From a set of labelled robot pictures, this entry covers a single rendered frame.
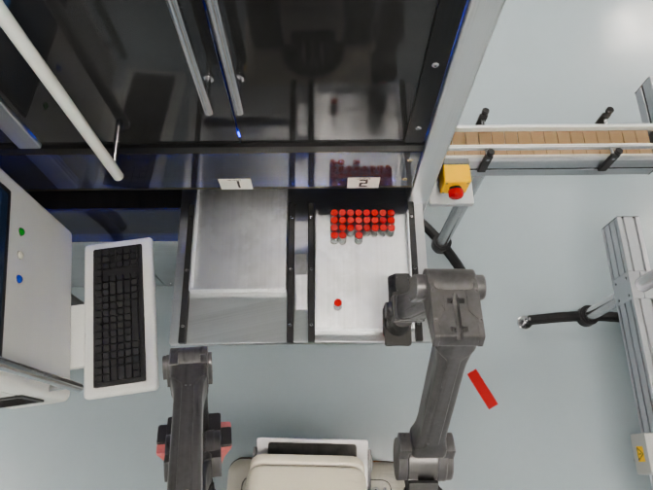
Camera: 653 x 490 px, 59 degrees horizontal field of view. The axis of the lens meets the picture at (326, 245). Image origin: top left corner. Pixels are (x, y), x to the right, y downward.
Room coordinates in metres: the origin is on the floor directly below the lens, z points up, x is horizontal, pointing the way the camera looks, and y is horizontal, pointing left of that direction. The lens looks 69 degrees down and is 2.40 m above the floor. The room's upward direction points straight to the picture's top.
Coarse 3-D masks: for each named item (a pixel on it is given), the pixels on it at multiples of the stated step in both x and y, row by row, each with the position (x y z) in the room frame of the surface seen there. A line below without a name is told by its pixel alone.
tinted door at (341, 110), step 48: (240, 0) 0.71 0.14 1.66; (288, 0) 0.71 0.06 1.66; (336, 0) 0.71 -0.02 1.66; (384, 0) 0.71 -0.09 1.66; (432, 0) 0.71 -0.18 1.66; (240, 48) 0.71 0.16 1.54; (288, 48) 0.71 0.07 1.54; (336, 48) 0.71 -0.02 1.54; (384, 48) 0.71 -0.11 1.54; (288, 96) 0.71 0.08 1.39; (336, 96) 0.71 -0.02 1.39; (384, 96) 0.71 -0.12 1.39
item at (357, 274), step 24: (408, 216) 0.65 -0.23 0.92; (384, 240) 0.59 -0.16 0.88; (408, 240) 0.58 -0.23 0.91; (336, 264) 0.52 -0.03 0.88; (360, 264) 0.52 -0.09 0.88; (384, 264) 0.52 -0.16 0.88; (408, 264) 0.52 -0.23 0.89; (336, 288) 0.45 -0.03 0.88; (360, 288) 0.45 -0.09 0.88; (384, 288) 0.45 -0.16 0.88; (336, 312) 0.38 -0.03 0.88; (360, 312) 0.38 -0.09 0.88
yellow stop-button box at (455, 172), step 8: (448, 160) 0.76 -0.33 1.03; (456, 160) 0.76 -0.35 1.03; (464, 160) 0.76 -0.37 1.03; (448, 168) 0.74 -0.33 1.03; (456, 168) 0.74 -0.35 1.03; (464, 168) 0.74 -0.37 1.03; (440, 176) 0.74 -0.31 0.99; (448, 176) 0.72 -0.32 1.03; (456, 176) 0.72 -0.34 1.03; (464, 176) 0.72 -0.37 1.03; (440, 184) 0.72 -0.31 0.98; (448, 184) 0.70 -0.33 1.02; (456, 184) 0.70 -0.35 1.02; (464, 184) 0.70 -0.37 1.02; (440, 192) 0.70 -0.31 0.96
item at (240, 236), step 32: (224, 192) 0.74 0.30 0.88; (256, 192) 0.74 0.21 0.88; (224, 224) 0.64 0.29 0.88; (256, 224) 0.64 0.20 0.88; (192, 256) 0.53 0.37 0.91; (224, 256) 0.55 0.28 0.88; (256, 256) 0.55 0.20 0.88; (192, 288) 0.44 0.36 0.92; (224, 288) 0.44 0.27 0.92; (256, 288) 0.44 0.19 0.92
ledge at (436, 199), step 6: (468, 186) 0.76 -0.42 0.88; (432, 192) 0.74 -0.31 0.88; (438, 192) 0.74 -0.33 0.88; (468, 192) 0.74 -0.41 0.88; (432, 198) 0.72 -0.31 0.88; (438, 198) 0.72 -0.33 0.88; (444, 198) 0.72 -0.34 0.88; (450, 198) 0.72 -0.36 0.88; (462, 198) 0.72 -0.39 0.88; (468, 198) 0.72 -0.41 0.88; (432, 204) 0.71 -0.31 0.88; (438, 204) 0.71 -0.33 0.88; (444, 204) 0.71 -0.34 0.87; (450, 204) 0.71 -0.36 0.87; (456, 204) 0.71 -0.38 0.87; (462, 204) 0.71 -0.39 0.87; (468, 204) 0.71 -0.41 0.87
